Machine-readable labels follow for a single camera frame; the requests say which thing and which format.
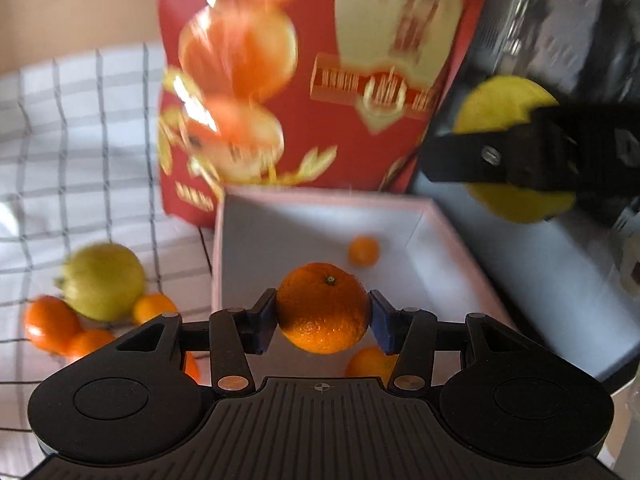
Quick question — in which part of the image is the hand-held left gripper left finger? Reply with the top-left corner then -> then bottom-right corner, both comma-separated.
116,287 -> 279,395

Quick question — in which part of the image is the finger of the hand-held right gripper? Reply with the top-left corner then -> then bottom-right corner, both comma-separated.
522,103 -> 640,128
419,126 -> 532,184

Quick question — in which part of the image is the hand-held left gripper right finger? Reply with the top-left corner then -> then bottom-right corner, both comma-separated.
369,289 -> 526,395

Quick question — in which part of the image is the pink cardboard box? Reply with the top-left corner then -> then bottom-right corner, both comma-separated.
212,184 -> 608,383

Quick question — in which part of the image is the small mandarin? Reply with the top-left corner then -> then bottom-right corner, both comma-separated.
348,236 -> 381,267
132,292 -> 179,325
345,345 -> 399,381

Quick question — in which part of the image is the computer case with glass panel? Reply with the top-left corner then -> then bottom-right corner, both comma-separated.
410,0 -> 640,391

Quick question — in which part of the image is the red printed food bag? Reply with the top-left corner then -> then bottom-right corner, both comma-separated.
156,0 -> 498,228

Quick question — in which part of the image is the white checkered cloth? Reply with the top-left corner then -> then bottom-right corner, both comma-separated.
0,42 -> 221,461

